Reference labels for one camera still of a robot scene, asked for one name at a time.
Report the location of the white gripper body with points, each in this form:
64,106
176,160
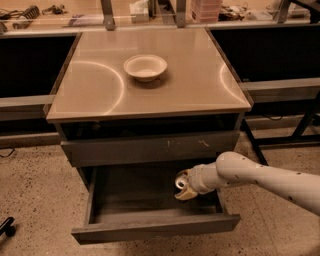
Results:
197,180

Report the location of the blue pepsi can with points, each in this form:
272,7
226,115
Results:
181,182

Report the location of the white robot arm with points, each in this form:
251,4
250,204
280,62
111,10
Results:
231,168

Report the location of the open middle drawer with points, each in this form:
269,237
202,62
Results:
136,202

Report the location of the grey drawer cabinet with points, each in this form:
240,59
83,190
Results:
97,99

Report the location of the closed top drawer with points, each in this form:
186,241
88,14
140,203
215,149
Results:
144,149

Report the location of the white paper bowl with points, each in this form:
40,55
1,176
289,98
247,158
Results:
145,68

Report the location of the pink stacked plastic bins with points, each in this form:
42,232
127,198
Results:
205,11

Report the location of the white tissue box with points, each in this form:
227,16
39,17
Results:
139,11

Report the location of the black chair caster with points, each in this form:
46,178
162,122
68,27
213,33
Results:
7,227

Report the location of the purple paper packet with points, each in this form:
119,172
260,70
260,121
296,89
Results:
86,20

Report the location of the black table leg frame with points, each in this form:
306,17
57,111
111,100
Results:
309,109

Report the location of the black coiled cable tool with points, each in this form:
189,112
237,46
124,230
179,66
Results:
26,17

